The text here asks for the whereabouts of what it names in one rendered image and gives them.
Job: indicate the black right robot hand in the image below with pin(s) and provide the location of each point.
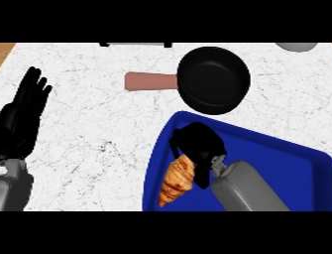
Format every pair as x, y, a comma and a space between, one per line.
199, 142

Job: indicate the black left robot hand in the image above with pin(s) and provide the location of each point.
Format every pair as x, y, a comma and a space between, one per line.
16, 122

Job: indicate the golden brown croissant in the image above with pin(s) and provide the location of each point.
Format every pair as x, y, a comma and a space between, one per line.
177, 178

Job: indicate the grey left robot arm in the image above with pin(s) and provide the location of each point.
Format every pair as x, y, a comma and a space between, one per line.
3, 190

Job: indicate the blue tray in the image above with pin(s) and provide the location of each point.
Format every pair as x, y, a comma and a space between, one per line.
289, 172

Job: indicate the grey round bowl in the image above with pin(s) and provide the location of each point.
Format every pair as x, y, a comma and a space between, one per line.
296, 46

